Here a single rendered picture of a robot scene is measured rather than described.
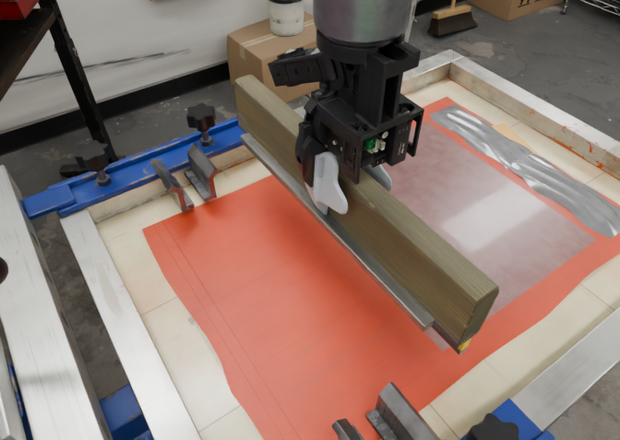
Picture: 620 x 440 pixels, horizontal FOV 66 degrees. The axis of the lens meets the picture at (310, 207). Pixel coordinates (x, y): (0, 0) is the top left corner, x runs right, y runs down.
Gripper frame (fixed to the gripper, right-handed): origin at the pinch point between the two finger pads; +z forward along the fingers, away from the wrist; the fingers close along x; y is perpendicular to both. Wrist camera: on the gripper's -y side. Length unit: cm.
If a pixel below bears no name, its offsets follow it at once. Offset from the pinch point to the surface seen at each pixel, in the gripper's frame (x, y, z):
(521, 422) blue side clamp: 2.0, 27.3, 9.4
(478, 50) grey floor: 221, -142, 109
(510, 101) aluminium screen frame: 47.5, -10.7, 11.2
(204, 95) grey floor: 56, -192, 108
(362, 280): 2.0, 3.8, 13.8
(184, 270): -16.3, -10.7, 13.7
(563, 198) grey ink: 36.0, 9.4, 13.3
